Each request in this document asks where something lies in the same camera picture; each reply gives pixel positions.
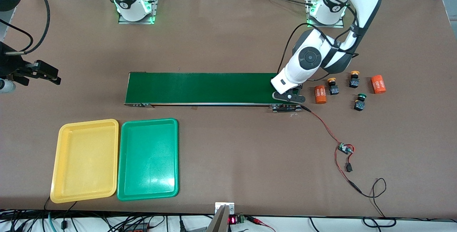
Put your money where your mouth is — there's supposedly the green conveyor belt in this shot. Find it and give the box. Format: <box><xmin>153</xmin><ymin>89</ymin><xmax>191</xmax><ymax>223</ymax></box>
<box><xmin>124</xmin><ymin>71</ymin><xmax>302</xmax><ymax>113</ymax></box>

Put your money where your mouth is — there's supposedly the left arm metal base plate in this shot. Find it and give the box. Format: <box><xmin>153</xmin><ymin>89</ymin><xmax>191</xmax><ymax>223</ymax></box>
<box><xmin>306</xmin><ymin>0</ymin><xmax>345</xmax><ymax>28</ymax></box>

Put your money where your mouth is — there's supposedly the silver mounting bracket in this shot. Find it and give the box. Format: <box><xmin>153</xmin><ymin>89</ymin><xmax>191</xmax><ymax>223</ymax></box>
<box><xmin>215</xmin><ymin>202</ymin><xmax>235</xmax><ymax>215</ymax></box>

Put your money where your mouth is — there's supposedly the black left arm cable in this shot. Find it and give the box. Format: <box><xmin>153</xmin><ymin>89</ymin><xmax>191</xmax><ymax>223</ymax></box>
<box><xmin>278</xmin><ymin>0</ymin><xmax>359</xmax><ymax>82</ymax></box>

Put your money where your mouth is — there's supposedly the red clip lead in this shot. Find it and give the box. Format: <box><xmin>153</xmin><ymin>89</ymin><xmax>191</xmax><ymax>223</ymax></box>
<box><xmin>246</xmin><ymin>216</ymin><xmax>277</xmax><ymax>232</ymax></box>

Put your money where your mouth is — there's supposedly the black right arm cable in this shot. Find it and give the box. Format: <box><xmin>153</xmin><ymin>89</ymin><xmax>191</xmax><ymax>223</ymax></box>
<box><xmin>0</xmin><ymin>0</ymin><xmax>51</xmax><ymax>56</ymax></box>

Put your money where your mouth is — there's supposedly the red plug connector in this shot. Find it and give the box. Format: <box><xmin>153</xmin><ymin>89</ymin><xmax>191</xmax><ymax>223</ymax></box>
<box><xmin>123</xmin><ymin>223</ymin><xmax>150</xmax><ymax>232</ymax></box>

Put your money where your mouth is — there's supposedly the grey metal bar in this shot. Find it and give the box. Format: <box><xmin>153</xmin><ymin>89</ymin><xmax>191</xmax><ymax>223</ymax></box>
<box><xmin>206</xmin><ymin>205</ymin><xmax>230</xmax><ymax>232</ymax></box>

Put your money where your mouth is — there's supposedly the black looped cable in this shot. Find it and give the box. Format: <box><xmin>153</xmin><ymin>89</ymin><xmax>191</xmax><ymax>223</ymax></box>
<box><xmin>361</xmin><ymin>178</ymin><xmax>397</xmax><ymax>228</ymax></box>

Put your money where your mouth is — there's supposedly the green plastic tray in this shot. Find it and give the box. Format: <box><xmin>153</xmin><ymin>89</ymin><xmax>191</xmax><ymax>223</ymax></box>
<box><xmin>117</xmin><ymin>118</ymin><xmax>179</xmax><ymax>201</ymax></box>

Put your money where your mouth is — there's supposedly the yellow plastic tray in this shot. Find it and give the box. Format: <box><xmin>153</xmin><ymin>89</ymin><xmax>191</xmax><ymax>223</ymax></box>
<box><xmin>50</xmin><ymin>119</ymin><xmax>119</xmax><ymax>204</ymax></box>

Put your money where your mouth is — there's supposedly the red and black wire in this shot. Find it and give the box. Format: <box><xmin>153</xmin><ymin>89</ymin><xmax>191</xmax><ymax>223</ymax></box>
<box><xmin>301</xmin><ymin>105</ymin><xmax>363</xmax><ymax>194</ymax></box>

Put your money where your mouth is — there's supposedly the small green circuit board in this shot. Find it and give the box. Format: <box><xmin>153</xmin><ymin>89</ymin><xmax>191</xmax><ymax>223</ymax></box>
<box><xmin>338</xmin><ymin>142</ymin><xmax>356</xmax><ymax>154</ymax></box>

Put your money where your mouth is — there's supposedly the orange cylindrical battery cell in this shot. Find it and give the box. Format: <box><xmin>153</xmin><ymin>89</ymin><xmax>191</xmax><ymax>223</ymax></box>
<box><xmin>371</xmin><ymin>75</ymin><xmax>387</xmax><ymax>94</ymax></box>
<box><xmin>314</xmin><ymin>85</ymin><xmax>327</xmax><ymax>104</ymax></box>

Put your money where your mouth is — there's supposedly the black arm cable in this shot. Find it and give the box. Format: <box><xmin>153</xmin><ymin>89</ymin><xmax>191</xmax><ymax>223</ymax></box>
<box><xmin>278</xmin><ymin>0</ymin><xmax>359</xmax><ymax>82</ymax></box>
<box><xmin>0</xmin><ymin>0</ymin><xmax>51</xmax><ymax>56</ymax></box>

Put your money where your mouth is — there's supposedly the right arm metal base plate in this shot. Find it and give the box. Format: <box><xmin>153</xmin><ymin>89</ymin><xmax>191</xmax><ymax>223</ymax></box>
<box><xmin>118</xmin><ymin>0</ymin><xmax>160</xmax><ymax>25</ymax></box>

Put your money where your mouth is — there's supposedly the green push button switch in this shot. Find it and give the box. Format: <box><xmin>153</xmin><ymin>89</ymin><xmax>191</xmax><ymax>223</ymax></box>
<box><xmin>353</xmin><ymin>94</ymin><xmax>367</xmax><ymax>112</ymax></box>

